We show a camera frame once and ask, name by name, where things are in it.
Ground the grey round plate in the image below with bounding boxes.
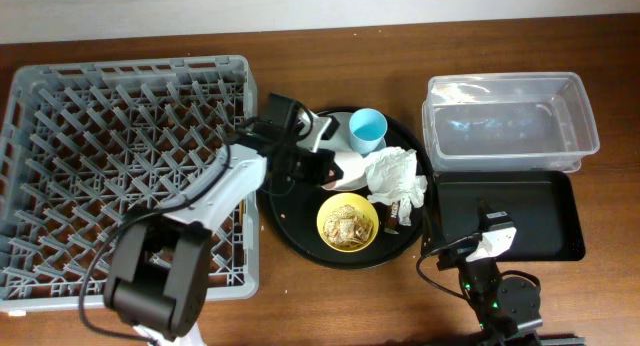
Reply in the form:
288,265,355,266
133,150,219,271
320,112,386,180

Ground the black rectangular tray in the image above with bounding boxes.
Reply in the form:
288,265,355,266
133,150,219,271
431,171,586,262

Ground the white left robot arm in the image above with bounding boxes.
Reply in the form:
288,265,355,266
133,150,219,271
103,143,344,345

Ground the pink plastic cup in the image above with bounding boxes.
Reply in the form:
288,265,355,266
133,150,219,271
322,151,367,192

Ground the yellow bowl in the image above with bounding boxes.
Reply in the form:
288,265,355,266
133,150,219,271
316,193,379,253

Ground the black round tray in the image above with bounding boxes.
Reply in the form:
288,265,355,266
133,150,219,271
255,105,434,271

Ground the clear plastic bin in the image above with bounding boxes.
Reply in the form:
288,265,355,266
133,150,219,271
422,72,600,173

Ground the wooden chopstick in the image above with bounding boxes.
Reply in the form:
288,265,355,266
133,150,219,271
238,200,246,228

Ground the blue plastic cup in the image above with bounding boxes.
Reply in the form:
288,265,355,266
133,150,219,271
348,108,388,154

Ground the white paper napkin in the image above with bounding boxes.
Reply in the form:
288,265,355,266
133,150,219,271
364,147,428,226

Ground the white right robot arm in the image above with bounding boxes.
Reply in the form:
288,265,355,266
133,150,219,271
437,200,542,346

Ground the grey dishwasher rack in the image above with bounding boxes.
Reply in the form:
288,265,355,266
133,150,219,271
1,55,257,313

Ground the brown snack wrapper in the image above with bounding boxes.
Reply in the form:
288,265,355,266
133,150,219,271
384,202,399,235

